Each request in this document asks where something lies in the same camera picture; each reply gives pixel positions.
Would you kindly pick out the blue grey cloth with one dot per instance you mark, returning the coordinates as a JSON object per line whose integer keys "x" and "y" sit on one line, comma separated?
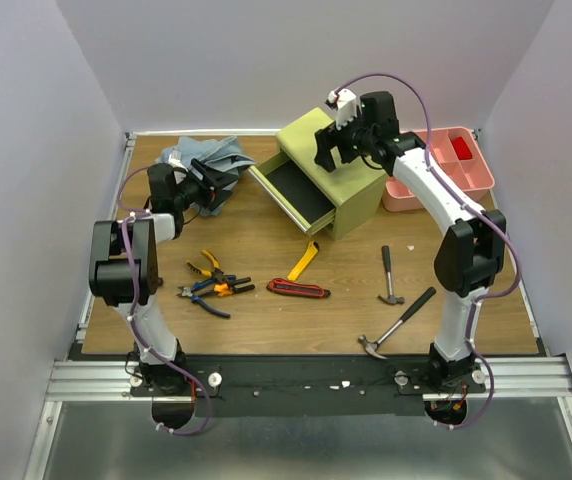
{"x": 225, "y": 155}

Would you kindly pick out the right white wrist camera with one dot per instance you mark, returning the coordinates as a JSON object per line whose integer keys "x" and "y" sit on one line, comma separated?
{"x": 345, "y": 103}

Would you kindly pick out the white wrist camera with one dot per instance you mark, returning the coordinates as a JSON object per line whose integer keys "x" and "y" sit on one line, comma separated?
{"x": 345, "y": 103}
{"x": 174, "y": 159}

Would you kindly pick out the large black claw hammer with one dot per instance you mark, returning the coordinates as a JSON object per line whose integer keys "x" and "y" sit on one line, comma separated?
{"x": 371, "y": 348}

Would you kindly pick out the orange black handled pliers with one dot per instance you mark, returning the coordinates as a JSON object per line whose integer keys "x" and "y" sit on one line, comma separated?
{"x": 230, "y": 287}

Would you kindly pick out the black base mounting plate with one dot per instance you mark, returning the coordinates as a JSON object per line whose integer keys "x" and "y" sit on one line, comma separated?
{"x": 227, "y": 386}

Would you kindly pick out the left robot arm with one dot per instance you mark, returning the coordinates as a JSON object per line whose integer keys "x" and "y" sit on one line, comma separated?
{"x": 123, "y": 266}

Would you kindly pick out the red black utility knife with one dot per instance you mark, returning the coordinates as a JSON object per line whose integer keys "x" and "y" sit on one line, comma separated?
{"x": 286, "y": 287}

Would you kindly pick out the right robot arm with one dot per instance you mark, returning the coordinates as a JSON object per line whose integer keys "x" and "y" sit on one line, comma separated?
{"x": 471, "y": 252}

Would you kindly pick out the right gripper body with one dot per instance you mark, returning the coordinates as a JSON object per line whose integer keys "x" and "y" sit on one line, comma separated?
{"x": 336, "y": 142}

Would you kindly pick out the small black claw hammer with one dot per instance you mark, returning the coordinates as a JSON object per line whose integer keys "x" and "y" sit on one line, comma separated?
{"x": 390, "y": 297}

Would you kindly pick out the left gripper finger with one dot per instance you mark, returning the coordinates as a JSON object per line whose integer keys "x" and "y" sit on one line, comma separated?
{"x": 203, "y": 171}
{"x": 222, "y": 189}

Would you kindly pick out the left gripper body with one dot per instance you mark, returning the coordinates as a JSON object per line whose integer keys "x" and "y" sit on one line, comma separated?
{"x": 199, "y": 191}

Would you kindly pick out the pink divided organizer tray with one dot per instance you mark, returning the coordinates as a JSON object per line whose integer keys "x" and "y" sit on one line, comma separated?
{"x": 473, "y": 177}

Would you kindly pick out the yellow utility knife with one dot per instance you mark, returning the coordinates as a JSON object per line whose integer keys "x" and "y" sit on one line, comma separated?
{"x": 311, "y": 251}

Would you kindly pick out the red item in tray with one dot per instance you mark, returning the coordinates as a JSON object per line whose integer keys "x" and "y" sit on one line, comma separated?
{"x": 462, "y": 149}

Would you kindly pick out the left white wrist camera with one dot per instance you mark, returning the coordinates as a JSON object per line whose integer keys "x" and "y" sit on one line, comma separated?
{"x": 174, "y": 159}

